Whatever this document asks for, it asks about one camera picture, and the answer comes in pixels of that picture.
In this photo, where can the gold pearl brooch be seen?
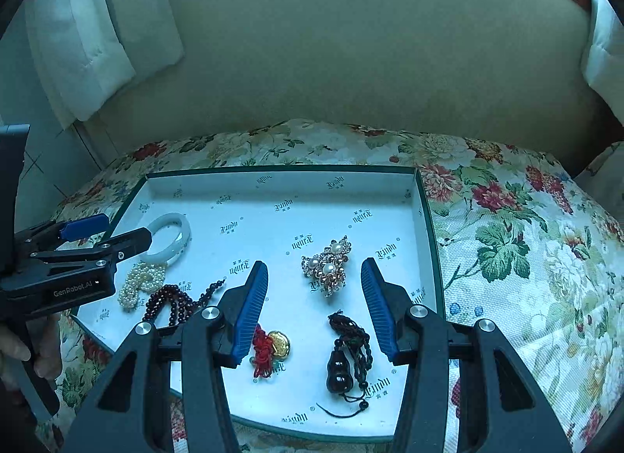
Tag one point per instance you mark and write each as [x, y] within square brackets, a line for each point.
[324, 267]

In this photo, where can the pale green curtain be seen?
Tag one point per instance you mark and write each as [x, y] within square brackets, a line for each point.
[607, 53]
[97, 28]

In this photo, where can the person's left hand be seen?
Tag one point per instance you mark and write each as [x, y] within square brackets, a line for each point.
[48, 350]

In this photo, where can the shallow white-lined box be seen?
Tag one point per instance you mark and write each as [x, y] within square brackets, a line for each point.
[292, 199]

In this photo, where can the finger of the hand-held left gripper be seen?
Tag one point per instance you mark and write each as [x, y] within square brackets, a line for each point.
[87, 226]
[131, 243]

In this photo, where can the white jade bangle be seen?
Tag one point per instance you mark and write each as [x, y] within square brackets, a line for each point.
[183, 233]

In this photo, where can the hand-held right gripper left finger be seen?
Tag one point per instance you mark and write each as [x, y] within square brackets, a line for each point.
[248, 316]

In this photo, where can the pale quilt yellow pattern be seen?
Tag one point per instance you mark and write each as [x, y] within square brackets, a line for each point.
[607, 160]

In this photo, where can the red tassel gold charm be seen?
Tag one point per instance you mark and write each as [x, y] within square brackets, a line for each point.
[265, 350]

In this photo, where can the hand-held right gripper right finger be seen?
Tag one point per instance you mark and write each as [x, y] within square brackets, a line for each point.
[380, 311]

